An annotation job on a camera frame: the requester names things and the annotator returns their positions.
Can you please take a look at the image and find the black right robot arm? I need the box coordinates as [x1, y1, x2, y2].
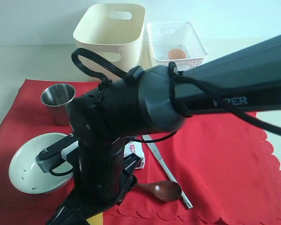
[48, 35, 281, 225]

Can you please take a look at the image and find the pale green bowl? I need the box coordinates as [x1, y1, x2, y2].
[8, 133, 72, 194]

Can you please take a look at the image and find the metal table knife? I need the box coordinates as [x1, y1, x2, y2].
[142, 135, 193, 210]

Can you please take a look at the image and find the stainless steel cup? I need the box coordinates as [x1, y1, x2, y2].
[40, 83, 76, 126]

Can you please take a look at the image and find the blue white milk carton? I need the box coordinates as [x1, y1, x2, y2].
[124, 141, 145, 169]

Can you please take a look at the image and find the red tablecloth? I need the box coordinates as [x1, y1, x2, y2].
[0, 80, 281, 225]

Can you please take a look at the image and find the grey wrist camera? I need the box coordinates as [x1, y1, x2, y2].
[36, 133, 78, 177]

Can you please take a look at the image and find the yellow cheese wedge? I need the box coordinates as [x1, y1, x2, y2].
[87, 213, 103, 225]

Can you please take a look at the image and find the white perforated plastic basket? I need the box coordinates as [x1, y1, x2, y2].
[147, 21, 207, 70]

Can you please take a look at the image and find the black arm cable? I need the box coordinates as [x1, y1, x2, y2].
[71, 48, 281, 135]

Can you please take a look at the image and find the dark wooden spoon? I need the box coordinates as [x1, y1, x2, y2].
[135, 180, 182, 203]

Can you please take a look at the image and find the cream plastic bin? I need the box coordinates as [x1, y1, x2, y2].
[73, 3, 146, 72]

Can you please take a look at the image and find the brown egg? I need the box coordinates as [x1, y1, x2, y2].
[168, 48, 186, 60]

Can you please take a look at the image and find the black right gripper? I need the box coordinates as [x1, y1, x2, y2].
[46, 157, 141, 225]

